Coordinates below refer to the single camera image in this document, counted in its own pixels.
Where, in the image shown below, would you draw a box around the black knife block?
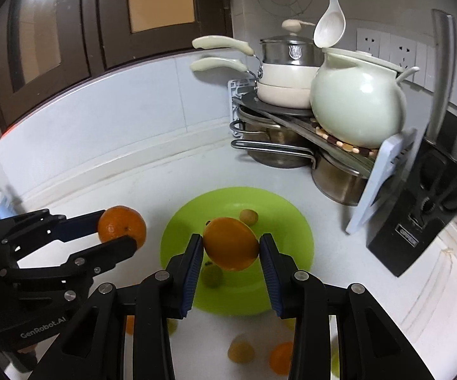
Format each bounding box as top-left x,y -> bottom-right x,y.
366,109 -> 457,278

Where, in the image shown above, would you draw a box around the orange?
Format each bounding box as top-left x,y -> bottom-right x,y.
203,217 -> 261,272
97,205 -> 147,251
269,341 -> 294,376

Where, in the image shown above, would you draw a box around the steel lidded pot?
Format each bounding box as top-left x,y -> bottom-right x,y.
260,19 -> 326,67

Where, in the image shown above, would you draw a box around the grey pot rack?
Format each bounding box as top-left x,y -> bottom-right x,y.
227,79 -> 418,233

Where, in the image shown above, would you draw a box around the green tangerine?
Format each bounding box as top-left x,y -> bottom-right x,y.
200,263 -> 225,289

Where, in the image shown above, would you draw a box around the cream saucepan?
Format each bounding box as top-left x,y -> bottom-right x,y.
192,35 -> 322,88
190,57 -> 313,110

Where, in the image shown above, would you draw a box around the white pump bottle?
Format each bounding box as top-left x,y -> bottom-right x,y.
0,184 -> 16,221

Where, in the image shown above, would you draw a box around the green plate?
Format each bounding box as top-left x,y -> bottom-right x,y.
160,186 -> 315,316

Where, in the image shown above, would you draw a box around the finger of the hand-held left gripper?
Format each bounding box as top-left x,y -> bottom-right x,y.
0,235 -> 139,286
0,209 -> 106,261

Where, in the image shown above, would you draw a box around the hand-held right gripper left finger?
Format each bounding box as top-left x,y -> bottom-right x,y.
28,233 -> 205,380

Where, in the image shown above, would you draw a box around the white wall socket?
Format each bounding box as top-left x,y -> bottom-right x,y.
389,34 -> 418,71
357,28 -> 391,58

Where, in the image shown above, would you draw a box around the beaded trivet mat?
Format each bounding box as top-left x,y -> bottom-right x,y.
311,117 -> 379,158

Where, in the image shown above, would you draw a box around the white wall switch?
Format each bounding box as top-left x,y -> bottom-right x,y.
416,43 -> 457,107

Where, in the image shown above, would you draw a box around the black scissors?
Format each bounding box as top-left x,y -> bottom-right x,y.
417,154 -> 457,224

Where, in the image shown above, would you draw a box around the brown framed glass door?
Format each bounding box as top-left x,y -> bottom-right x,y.
0,0 -> 94,99
88,0 -> 235,70

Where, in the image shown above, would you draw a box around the white spoon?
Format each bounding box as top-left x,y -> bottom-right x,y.
313,0 -> 346,48

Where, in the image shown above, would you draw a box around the pale ceramic pot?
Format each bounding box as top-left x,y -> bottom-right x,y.
310,47 -> 421,149

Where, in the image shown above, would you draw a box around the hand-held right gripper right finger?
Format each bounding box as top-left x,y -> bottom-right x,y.
259,233 -> 447,380

